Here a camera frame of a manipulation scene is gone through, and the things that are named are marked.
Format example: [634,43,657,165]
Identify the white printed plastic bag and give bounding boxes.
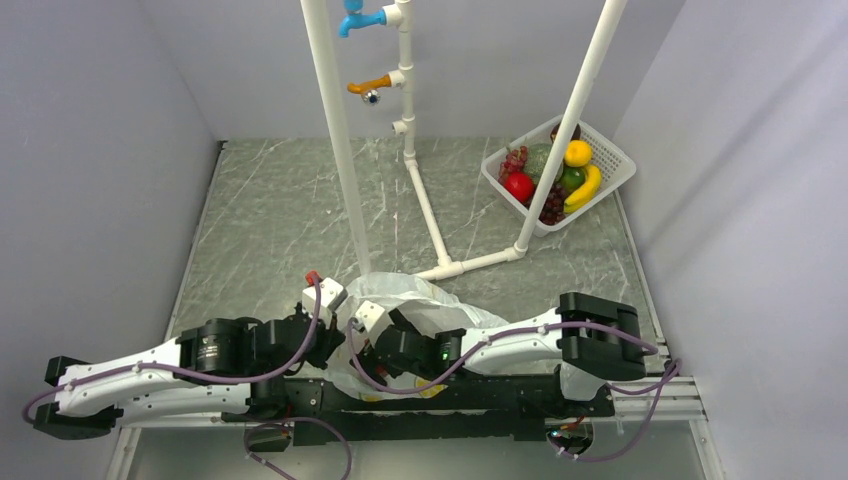
[322,272,508,402]

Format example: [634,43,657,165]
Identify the red fake grapes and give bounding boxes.
[498,146,528,185]

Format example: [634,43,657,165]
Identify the yellow fake bananas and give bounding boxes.
[564,164,603,214]

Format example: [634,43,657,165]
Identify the yellow fake lemon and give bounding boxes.
[563,140,593,168]

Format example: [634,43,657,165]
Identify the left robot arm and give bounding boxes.
[22,307,344,440]

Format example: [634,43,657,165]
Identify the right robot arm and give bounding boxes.
[350,292,659,415]

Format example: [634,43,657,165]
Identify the purple fake grapes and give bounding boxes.
[538,183,568,226]

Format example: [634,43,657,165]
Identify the green fake melon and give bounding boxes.
[523,143,552,184]

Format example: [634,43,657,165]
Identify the green fake lime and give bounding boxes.
[560,167,586,194]

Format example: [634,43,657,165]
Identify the silver metal ball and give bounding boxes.
[361,89,381,106]

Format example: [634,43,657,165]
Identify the orange tap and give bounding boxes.
[347,74,393,95]

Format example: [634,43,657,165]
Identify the white plastic basket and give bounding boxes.
[480,115,637,237]

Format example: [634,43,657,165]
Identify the blue tap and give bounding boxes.
[338,0,388,38]

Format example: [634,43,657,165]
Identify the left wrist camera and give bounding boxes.
[301,271,348,325]

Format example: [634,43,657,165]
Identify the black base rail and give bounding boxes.
[221,374,615,446]

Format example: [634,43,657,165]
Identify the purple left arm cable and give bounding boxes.
[21,274,354,480]

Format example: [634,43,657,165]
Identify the white pvc pipe frame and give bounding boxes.
[301,1,626,281]

